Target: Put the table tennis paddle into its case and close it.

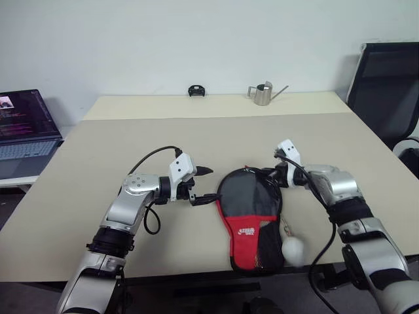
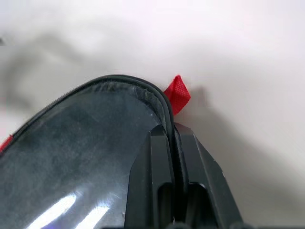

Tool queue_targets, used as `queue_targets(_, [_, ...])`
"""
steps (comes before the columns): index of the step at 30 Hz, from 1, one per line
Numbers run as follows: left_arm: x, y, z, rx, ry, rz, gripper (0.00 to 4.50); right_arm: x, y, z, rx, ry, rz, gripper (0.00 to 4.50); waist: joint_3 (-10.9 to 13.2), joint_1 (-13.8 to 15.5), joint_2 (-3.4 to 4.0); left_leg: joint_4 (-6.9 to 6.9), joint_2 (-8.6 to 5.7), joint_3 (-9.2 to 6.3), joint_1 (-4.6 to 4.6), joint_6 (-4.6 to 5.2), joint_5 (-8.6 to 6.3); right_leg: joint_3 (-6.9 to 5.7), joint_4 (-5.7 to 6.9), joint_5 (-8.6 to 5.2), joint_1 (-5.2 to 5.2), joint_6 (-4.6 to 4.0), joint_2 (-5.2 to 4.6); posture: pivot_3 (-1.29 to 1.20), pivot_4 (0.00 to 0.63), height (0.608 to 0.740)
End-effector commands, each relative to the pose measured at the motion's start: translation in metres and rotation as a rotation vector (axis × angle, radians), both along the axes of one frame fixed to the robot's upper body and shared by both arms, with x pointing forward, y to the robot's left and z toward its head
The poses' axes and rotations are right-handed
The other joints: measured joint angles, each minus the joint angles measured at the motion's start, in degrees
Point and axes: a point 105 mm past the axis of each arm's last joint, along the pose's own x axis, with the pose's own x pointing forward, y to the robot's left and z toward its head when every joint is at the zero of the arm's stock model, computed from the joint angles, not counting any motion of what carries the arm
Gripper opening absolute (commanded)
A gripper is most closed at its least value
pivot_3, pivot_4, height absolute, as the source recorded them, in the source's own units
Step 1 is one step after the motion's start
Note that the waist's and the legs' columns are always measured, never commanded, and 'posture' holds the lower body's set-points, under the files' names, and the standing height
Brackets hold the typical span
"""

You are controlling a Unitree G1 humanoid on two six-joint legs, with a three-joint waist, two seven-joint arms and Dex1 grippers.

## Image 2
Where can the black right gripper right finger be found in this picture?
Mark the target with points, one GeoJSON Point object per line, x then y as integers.
{"type": "Point", "coordinates": [205, 186]}

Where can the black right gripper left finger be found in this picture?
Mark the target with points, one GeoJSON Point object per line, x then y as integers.
{"type": "Point", "coordinates": [147, 181]}

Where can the red and black paddle case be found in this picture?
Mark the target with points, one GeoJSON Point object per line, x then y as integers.
{"type": "Point", "coordinates": [177, 95]}

